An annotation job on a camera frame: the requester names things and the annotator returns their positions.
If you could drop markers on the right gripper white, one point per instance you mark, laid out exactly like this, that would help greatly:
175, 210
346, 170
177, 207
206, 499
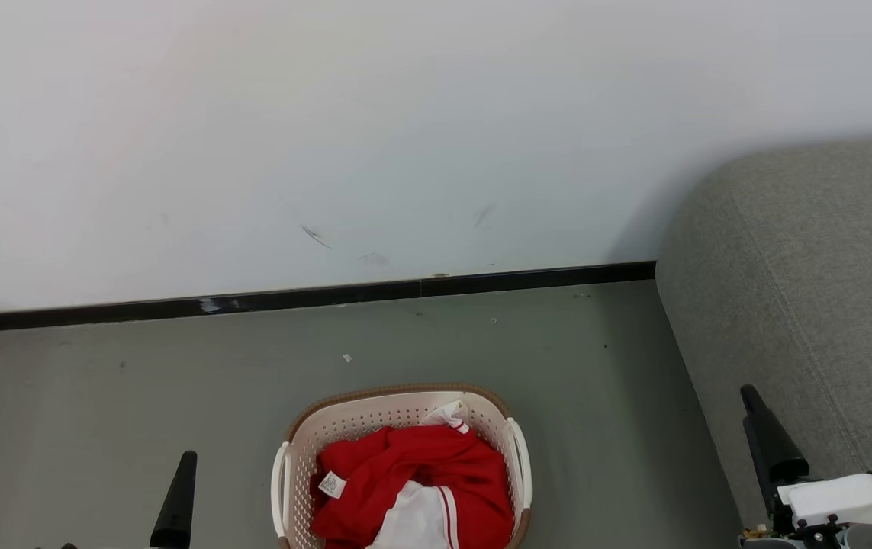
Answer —
840, 499

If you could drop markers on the black baseboard strip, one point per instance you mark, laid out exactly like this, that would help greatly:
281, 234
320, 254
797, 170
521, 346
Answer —
329, 293

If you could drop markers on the red and white garment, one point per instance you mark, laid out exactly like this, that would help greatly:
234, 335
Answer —
420, 457

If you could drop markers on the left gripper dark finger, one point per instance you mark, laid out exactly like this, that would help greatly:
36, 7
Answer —
175, 511

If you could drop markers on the cream laundry basket brown rim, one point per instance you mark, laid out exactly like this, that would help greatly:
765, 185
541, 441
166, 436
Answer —
374, 415

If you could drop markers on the white garment with red stripes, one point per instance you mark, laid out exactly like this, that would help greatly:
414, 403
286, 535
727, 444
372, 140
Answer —
416, 522

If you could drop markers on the grey fabric sofa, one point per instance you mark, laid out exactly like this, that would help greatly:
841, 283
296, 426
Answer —
825, 305

